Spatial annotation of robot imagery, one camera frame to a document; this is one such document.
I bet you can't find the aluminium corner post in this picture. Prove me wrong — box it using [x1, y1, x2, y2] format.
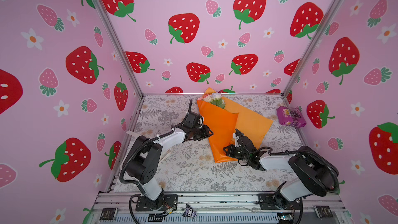
[92, 0, 144, 100]
[282, 0, 344, 100]

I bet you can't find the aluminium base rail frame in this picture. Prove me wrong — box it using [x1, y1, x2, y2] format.
[88, 192, 354, 224]

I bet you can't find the aluminium corner post left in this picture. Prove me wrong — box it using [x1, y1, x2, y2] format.
[92, 0, 144, 100]

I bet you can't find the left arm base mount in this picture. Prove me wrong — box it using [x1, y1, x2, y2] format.
[135, 194, 178, 212]

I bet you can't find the small black box left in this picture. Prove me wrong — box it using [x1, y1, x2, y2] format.
[99, 207, 118, 221]

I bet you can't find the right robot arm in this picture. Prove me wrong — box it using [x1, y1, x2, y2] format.
[223, 129, 340, 209]

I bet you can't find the purple snack bag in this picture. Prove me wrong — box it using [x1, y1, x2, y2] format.
[276, 106, 307, 128]

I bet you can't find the orange wrapping paper sheet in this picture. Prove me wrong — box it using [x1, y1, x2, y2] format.
[197, 88, 273, 163]

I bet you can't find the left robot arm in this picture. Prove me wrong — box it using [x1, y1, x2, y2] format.
[119, 100, 214, 203]

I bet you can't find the small black box right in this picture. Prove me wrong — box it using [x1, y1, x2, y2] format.
[314, 205, 333, 218]

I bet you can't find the small black box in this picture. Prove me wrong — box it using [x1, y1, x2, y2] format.
[99, 207, 118, 221]
[314, 205, 333, 218]

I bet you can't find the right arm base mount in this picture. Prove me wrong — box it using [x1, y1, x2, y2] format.
[256, 194, 302, 211]

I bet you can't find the white blue fake rose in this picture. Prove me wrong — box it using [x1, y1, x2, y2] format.
[210, 92, 225, 109]

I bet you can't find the clear ribbon strip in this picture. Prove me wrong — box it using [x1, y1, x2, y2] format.
[124, 131, 172, 162]

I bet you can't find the aluminium corner post right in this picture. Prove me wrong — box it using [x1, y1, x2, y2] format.
[282, 0, 344, 100]

